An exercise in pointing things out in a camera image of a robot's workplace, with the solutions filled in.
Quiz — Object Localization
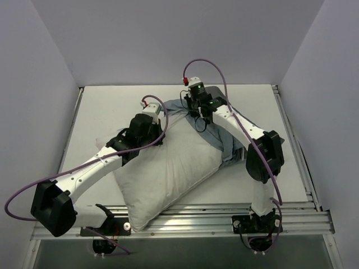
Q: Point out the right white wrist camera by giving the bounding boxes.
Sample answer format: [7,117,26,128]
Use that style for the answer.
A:
[182,77,202,87]

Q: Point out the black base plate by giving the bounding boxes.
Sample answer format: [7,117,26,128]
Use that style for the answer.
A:
[232,214,283,234]
[93,217,131,237]

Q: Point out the white pillow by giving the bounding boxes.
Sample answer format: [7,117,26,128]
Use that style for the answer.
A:
[105,115,222,231]

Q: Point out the pillowcase grey outside blue inside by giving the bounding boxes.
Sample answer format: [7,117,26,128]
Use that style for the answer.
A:
[163,85,284,166]

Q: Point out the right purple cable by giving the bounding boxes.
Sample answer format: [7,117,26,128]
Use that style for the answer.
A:
[182,58,283,250]

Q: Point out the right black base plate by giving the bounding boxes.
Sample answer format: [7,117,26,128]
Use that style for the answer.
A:
[232,214,283,234]

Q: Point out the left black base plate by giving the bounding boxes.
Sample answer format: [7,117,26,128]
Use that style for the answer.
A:
[93,217,131,237]

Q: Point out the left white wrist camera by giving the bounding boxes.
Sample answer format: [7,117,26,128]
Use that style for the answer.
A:
[140,101,162,124]

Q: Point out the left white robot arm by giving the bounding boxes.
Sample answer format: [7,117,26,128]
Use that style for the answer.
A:
[30,112,165,237]

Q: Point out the aluminium rail frame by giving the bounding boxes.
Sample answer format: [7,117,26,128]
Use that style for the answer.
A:
[27,85,337,269]

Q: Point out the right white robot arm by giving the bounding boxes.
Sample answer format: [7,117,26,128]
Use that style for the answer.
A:
[185,81,284,231]

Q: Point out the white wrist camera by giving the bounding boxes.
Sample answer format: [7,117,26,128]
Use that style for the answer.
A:
[182,77,202,87]
[140,101,162,124]

